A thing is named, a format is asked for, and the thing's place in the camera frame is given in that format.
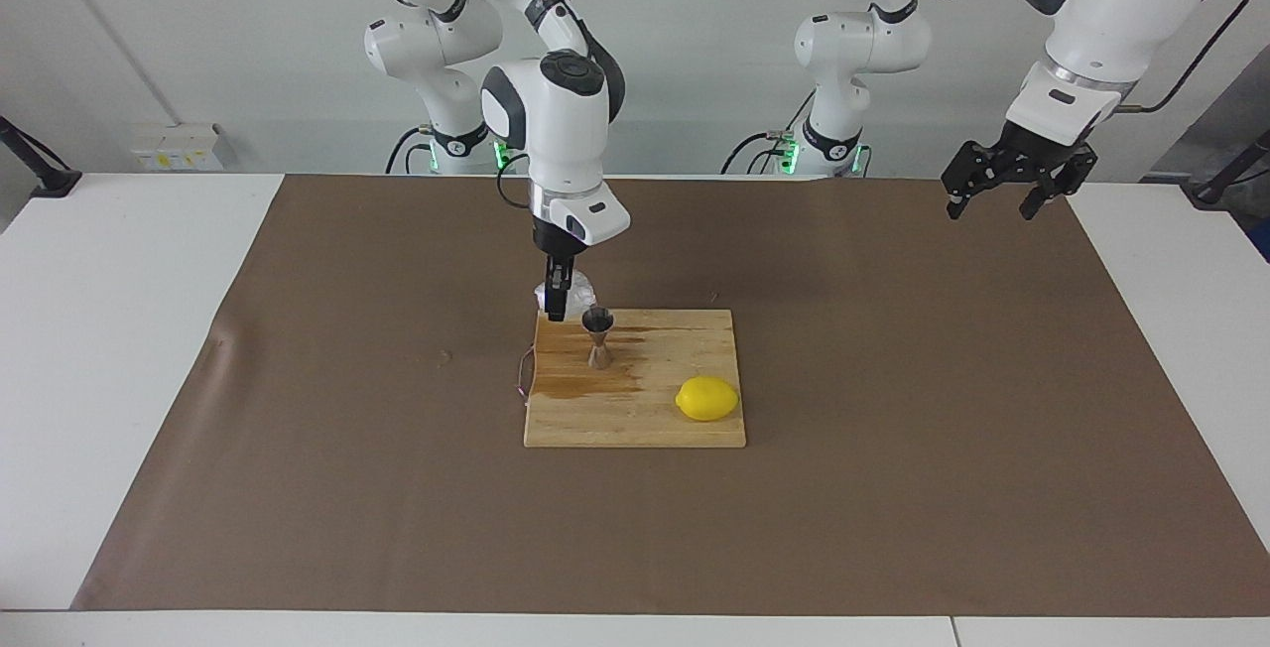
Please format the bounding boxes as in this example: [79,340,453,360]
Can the steel double jigger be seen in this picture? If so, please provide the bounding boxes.
[580,307,616,371]

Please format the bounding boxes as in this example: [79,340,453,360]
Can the wooden cutting board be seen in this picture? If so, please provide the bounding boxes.
[516,308,747,450]

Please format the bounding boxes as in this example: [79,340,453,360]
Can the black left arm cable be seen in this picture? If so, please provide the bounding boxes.
[911,0,1247,117]

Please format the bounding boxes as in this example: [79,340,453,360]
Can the brown paper table mat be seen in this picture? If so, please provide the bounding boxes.
[71,174,1270,618]

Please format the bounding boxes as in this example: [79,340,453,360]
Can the black base cable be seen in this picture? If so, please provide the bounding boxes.
[721,86,817,175]
[385,126,434,175]

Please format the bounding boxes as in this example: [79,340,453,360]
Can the white wall socket strip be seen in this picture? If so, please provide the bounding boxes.
[129,123,225,173]

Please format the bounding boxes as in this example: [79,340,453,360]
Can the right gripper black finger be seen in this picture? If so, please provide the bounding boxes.
[543,267,576,324]

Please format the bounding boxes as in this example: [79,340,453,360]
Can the black clamp stand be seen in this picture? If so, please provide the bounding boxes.
[0,116,82,198]
[1181,129,1270,209]

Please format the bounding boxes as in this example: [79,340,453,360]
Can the black left base cable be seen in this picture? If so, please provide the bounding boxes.
[721,86,817,175]

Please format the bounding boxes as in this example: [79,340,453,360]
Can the black right base cable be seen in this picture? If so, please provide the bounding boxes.
[385,126,434,175]

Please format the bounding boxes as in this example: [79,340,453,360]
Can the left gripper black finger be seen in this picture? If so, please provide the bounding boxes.
[1021,154,1100,222]
[941,141,1015,221]

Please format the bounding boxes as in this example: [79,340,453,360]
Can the yellow lemon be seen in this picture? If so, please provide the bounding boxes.
[675,375,742,423]

